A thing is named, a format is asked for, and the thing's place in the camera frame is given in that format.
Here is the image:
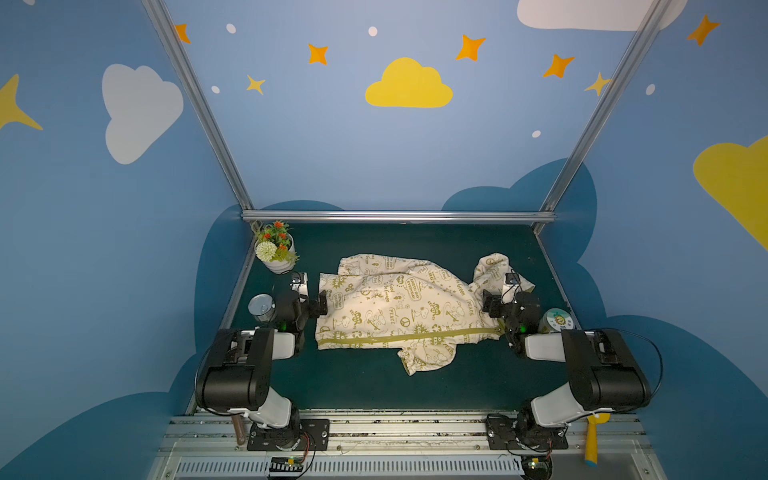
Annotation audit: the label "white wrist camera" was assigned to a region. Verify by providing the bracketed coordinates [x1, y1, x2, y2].
[290, 271, 309, 301]
[504, 271, 521, 288]

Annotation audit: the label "aluminium back frame rail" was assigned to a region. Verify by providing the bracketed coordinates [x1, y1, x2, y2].
[241, 210, 556, 224]

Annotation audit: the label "silver tin can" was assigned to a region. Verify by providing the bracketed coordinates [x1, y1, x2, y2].
[247, 293, 276, 324]

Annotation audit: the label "right small circuit board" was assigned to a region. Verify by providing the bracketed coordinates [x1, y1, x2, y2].
[521, 456, 553, 480]

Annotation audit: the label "aluminium frame post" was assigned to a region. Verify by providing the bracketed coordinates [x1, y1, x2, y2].
[540, 0, 672, 216]
[142, 0, 253, 211]

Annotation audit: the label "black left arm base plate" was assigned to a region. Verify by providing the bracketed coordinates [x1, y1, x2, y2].
[246, 419, 330, 452]

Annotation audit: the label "green labelled pineapple can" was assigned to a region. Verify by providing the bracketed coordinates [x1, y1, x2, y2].
[538, 308, 576, 334]

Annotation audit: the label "aluminium right frame post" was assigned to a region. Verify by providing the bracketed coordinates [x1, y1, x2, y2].
[540, 0, 672, 216]

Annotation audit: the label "potted flowers in white pot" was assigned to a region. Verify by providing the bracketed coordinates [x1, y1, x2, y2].
[251, 220, 299, 275]

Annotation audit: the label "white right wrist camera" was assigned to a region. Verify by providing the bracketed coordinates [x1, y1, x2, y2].
[504, 271, 521, 288]

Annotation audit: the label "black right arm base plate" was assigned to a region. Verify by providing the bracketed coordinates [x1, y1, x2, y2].
[485, 413, 569, 454]

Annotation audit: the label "yellow spatula with blue tip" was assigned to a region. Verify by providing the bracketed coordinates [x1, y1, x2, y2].
[584, 412, 611, 467]

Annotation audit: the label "cream green printed jacket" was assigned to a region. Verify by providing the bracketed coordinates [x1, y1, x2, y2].
[315, 253, 535, 375]

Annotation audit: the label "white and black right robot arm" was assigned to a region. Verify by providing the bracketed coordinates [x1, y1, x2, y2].
[481, 288, 655, 430]

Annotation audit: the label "small circuit board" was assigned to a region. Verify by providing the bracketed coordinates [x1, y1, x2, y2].
[267, 457, 305, 478]
[521, 456, 553, 480]

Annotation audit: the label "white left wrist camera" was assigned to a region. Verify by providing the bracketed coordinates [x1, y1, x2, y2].
[290, 271, 309, 301]

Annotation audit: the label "left small circuit board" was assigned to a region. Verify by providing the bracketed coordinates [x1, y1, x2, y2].
[267, 457, 305, 478]

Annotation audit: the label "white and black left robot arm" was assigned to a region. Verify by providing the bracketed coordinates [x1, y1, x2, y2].
[195, 290, 328, 430]

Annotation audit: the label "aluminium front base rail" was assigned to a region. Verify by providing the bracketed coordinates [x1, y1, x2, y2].
[148, 409, 666, 479]

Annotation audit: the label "aluminium left frame post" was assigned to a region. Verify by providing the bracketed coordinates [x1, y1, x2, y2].
[142, 0, 253, 211]

